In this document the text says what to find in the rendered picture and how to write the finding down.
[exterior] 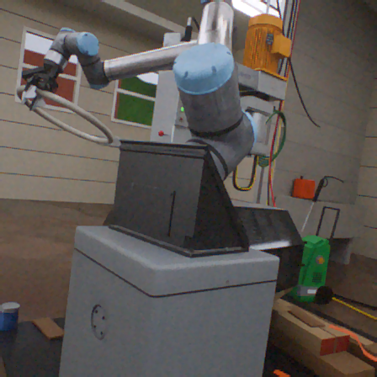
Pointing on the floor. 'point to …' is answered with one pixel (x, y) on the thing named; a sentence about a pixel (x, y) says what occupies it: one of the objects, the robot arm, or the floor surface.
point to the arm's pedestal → (164, 310)
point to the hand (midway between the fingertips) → (26, 104)
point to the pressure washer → (315, 268)
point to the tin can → (9, 316)
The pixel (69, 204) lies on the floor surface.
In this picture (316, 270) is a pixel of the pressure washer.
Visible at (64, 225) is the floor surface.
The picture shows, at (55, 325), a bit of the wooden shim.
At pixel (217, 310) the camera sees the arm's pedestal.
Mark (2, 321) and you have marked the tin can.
